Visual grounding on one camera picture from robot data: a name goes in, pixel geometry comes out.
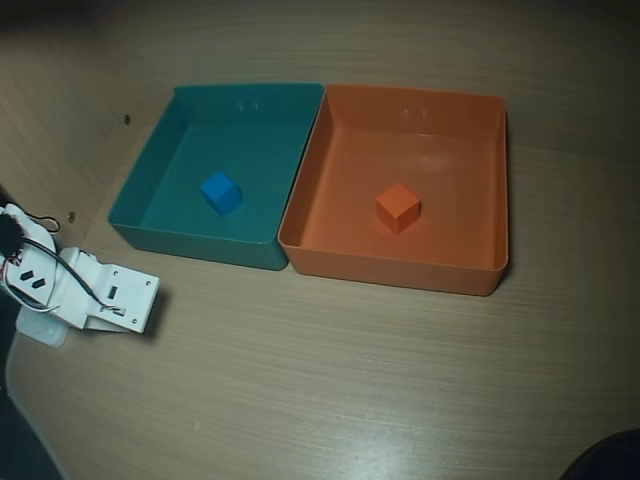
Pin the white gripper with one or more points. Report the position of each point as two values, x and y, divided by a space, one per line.
131 299

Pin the blue cube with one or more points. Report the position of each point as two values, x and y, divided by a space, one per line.
222 195

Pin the orange cube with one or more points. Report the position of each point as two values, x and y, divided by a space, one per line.
397 207

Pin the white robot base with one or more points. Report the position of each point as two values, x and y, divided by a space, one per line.
42 332

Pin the teal plastic box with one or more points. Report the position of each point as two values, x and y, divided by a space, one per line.
200 245

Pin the orange plastic box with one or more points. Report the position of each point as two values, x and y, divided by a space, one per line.
390 270

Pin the dark round object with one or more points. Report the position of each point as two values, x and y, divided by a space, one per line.
612 460

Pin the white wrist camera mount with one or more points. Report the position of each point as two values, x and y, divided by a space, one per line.
132 295

